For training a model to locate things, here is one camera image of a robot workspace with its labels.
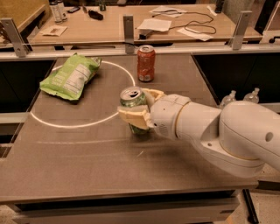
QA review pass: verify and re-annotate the clear sanitizer bottle right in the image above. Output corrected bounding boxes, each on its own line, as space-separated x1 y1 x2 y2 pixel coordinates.
243 87 260 103

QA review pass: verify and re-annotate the middle metal bracket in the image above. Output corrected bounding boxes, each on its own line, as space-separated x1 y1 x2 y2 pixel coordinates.
123 15 135 54

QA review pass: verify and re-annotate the red coke can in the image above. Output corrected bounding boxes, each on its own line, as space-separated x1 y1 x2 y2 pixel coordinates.
137 45 156 82

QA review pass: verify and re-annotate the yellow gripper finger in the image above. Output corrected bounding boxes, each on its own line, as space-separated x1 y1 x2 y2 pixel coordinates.
117 105 151 130
142 88 165 108

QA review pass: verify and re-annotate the white paper sheet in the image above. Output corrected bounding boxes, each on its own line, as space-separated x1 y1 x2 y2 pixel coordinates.
178 28 213 41
137 18 172 32

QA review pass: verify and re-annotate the white paper sheet centre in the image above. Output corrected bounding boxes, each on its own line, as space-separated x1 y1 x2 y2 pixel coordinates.
137 18 172 32

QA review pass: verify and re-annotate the right metal bracket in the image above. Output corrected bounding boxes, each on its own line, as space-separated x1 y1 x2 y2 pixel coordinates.
228 10 252 50

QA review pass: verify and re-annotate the small paper card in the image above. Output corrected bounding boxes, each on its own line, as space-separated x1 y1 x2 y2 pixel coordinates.
40 24 67 37

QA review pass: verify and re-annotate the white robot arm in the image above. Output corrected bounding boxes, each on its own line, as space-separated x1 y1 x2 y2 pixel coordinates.
118 87 280 178

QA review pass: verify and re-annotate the green soda can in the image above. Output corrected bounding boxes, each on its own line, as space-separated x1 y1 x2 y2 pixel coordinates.
120 87 149 135

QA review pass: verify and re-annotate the black cable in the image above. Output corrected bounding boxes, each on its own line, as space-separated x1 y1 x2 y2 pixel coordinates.
151 10 217 35

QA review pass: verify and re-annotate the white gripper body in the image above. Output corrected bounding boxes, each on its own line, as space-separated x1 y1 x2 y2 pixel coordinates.
150 94 191 139

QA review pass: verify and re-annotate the clear sanitizer bottle left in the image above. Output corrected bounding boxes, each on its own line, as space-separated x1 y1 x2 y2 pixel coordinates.
220 90 236 109

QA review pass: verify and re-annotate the clear sanitizer bottle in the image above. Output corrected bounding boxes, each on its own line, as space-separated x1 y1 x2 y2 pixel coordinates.
243 87 260 103
220 90 236 109

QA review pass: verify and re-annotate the white paper sheet right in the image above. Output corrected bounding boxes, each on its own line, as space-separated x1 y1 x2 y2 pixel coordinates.
178 28 213 41

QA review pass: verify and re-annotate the black computer mouse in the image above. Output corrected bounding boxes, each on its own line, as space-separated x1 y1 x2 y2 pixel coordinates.
88 10 103 20

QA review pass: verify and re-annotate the black phone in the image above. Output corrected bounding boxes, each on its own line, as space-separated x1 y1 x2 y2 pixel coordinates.
67 6 81 14

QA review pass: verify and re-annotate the metal bracket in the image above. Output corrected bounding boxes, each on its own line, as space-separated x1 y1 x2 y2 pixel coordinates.
123 15 135 54
228 10 252 50
1 17 29 58

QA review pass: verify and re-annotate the green chip bag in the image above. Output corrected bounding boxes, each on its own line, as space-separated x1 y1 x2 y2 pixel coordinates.
39 53 102 101

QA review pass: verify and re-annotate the white papers far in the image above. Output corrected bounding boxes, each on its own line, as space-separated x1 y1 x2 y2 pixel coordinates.
150 5 186 18

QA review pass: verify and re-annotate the left metal bracket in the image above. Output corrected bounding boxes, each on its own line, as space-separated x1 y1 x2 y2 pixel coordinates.
1 17 29 58

